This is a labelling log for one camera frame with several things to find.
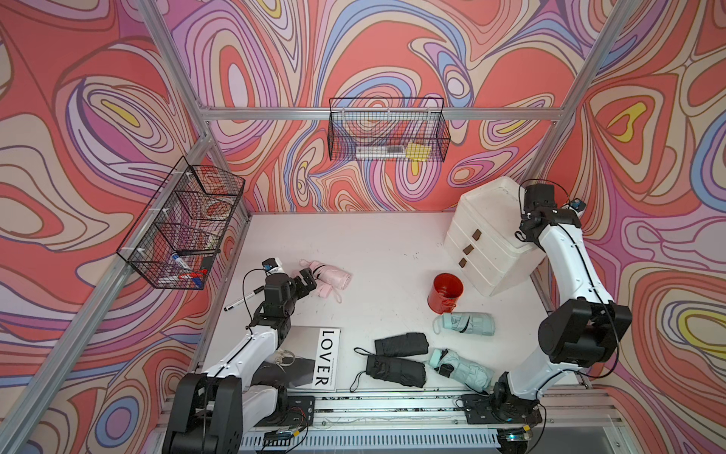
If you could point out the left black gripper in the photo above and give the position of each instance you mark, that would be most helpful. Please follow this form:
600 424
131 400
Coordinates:
301 290

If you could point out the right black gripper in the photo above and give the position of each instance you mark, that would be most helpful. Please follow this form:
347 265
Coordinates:
536 241

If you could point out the white three-drawer cabinet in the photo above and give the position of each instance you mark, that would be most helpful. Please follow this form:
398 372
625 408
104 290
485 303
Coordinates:
499 260

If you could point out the black umbrella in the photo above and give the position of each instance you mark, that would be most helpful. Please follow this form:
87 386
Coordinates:
405 345
390 369

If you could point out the mint green umbrella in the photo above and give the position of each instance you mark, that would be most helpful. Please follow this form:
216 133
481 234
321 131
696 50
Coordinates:
472 375
470 323

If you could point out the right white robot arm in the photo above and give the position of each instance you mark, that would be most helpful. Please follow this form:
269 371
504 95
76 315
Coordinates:
587 327

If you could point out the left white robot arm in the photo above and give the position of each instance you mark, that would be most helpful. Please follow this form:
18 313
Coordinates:
213 410

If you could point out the pink folded umbrella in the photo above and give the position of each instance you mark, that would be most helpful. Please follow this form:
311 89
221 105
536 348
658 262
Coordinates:
328 274
324 291

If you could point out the black white marker pen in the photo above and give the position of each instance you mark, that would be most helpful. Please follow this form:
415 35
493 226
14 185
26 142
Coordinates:
244 299

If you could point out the LOVER magazine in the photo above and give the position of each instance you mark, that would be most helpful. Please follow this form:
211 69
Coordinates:
306 359

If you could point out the red marker in basket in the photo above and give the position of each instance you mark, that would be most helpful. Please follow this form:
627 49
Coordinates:
196 278

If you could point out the red metal cup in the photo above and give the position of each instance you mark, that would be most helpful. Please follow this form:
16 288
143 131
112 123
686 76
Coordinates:
444 294

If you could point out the blue marker in basket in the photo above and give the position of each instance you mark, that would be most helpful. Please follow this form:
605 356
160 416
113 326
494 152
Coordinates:
181 262

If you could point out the yellow sponge in basket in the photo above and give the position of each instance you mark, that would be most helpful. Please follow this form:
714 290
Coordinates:
417 152

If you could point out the clear box in basket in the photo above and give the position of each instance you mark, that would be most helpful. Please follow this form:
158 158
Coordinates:
380 153

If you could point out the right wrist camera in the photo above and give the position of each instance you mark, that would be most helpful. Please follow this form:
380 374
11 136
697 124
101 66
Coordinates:
578 206

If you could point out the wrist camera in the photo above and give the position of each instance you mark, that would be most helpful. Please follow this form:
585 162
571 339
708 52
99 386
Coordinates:
272 265
578 206

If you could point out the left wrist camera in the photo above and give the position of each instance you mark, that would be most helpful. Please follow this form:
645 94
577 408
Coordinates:
272 265

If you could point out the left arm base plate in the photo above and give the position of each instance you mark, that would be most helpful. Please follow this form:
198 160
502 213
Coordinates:
298 412

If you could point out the black wire basket left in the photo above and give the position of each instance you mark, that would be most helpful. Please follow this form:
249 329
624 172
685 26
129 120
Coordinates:
189 215

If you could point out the black wire basket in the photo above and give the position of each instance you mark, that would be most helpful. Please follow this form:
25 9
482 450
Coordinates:
357 121
189 215

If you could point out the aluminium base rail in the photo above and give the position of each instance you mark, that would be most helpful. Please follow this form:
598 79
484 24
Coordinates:
570 419

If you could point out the black wire basket back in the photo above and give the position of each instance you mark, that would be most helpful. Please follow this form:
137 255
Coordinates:
357 121

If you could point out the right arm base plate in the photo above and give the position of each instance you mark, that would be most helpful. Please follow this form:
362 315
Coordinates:
511 410

